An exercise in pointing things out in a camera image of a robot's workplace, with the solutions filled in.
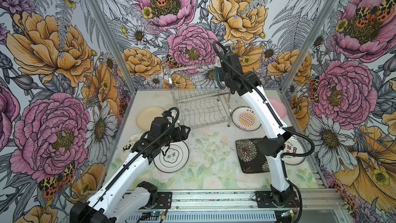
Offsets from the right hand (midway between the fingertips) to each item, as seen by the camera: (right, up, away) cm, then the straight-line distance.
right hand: (229, 71), depth 77 cm
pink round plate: (+42, -19, +36) cm, 58 cm away
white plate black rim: (-28, -47, +10) cm, 56 cm away
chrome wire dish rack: (-16, -14, +31) cm, 38 cm away
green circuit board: (-36, -66, -6) cm, 75 cm away
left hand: (-23, -32, +2) cm, 39 cm away
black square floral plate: (+14, -47, +10) cm, 50 cm away
